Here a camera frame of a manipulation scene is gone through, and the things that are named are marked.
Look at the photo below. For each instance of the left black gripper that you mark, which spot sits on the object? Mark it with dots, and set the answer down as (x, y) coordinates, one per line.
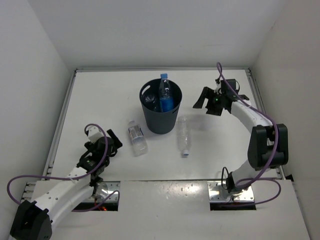
(116, 143)

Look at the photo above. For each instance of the clear bottle white grey label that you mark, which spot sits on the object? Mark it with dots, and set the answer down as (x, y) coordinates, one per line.
(139, 144)

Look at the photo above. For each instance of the left aluminium frame rail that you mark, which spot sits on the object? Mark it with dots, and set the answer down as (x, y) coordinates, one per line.
(59, 127)

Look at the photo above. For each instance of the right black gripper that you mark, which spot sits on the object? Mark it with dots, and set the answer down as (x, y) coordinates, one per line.
(208, 93)

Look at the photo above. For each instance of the clear crushed bottle blue cap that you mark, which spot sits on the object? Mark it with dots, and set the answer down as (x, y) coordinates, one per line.
(184, 136)

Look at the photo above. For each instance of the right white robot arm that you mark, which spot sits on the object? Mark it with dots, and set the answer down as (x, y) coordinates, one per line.
(243, 177)

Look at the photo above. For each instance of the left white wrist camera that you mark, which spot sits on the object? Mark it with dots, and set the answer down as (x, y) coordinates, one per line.
(93, 134)

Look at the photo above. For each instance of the dark grey plastic bin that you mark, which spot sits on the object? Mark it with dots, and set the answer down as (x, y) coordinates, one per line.
(160, 122)

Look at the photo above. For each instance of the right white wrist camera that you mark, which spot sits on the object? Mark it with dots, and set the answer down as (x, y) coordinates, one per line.
(218, 87)

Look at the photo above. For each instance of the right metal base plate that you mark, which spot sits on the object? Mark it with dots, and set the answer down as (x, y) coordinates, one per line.
(219, 195)

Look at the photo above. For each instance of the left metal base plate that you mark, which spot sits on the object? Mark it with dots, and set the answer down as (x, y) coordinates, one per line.
(108, 190)

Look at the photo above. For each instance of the blue label bottle white cap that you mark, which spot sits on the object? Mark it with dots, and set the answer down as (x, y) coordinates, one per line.
(151, 102)

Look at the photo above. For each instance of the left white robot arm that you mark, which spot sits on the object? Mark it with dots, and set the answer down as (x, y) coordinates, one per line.
(37, 219)

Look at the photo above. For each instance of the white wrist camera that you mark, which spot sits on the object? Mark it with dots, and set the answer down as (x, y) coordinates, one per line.
(93, 134)
(218, 87)

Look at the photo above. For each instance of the metal base plate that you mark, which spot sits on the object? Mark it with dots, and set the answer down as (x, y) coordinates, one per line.
(108, 190)
(219, 195)

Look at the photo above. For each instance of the white front cover board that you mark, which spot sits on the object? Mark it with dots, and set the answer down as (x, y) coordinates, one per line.
(169, 210)

